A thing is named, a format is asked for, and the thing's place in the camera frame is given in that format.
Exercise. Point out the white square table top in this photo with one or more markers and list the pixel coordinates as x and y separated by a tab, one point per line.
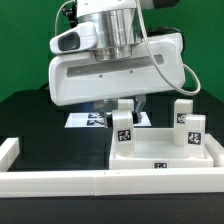
154	148

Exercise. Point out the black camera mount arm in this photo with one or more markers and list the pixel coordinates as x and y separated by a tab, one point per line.
71	13

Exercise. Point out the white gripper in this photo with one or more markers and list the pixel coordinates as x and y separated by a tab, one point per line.
78	78

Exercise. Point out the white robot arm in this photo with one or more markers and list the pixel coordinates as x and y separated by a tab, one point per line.
106	57

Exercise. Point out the white U-shaped obstacle fence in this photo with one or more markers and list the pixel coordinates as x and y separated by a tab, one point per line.
117	182

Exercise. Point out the white marker sheet with tags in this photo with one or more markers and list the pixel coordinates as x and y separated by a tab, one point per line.
86	120

